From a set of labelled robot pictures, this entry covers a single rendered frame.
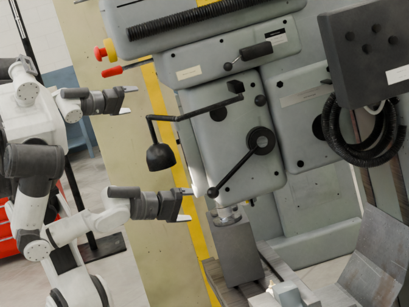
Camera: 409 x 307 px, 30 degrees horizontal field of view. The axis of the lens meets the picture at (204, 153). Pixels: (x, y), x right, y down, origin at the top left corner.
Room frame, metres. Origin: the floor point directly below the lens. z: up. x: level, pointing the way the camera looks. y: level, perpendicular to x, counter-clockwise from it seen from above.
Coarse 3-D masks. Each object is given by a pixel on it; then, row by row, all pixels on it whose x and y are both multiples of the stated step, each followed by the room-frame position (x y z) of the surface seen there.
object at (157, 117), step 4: (148, 116) 1.84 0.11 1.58; (152, 116) 1.81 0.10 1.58; (156, 116) 1.79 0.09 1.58; (160, 116) 1.77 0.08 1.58; (164, 116) 1.75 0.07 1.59; (168, 116) 1.74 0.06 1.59; (172, 116) 1.72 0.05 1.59; (176, 116) 1.71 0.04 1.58; (156, 120) 1.80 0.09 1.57; (160, 120) 1.78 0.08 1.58; (164, 120) 1.75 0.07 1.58; (168, 120) 1.73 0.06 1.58; (172, 120) 1.71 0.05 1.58
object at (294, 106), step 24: (288, 72) 1.82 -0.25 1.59; (312, 72) 1.82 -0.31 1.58; (288, 96) 1.81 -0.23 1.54; (312, 96) 1.82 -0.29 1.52; (288, 120) 1.81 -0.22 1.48; (312, 120) 1.82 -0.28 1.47; (288, 144) 1.81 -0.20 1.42; (312, 144) 1.81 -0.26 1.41; (288, 168) 1.82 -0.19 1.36; (312, 168) 1.82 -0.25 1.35
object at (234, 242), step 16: (240, 208) 2.30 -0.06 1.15; (224, 224) 2.17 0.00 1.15; (240, 224) 2.16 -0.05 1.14; (224, 240) 2.16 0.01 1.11; (240, 240) 2.16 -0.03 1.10; (224, 256) 2.15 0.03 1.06; (240, 256) 2.16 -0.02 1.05; (256, 256) 2.16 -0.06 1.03; (224, 272) 2.15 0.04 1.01; (240, 272) 2.16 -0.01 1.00; (256, 272) 2.16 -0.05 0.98
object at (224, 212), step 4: (216, 204) 2.20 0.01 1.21; (220, 208) 2.20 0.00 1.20; (224, 208) 2.19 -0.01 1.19; (228, 208) 2.20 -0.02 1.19; (220, 212) 2.20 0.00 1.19; (224, 212) 2.19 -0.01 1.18; (228, 212) 2.19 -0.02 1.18; (232, 212) 2.21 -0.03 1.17; (220, 216) 2.20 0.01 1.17; (224, 216) 2.19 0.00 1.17; (228, 216) 2.19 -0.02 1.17; (232, 216) 2.20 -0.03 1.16
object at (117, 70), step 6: (144, 60) 1.99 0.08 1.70; (150, 60) 1.99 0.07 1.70; (114, 66) 1.98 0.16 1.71; (120, 66) 1.97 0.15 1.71; (126, 66) 1.98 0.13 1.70; (132, 66) 1.98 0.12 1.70; (102, 72) 1.97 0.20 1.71; (108, 72) 1.97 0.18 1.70; (114, 72) 1.97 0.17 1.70; (120, 72) 1.97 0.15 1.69
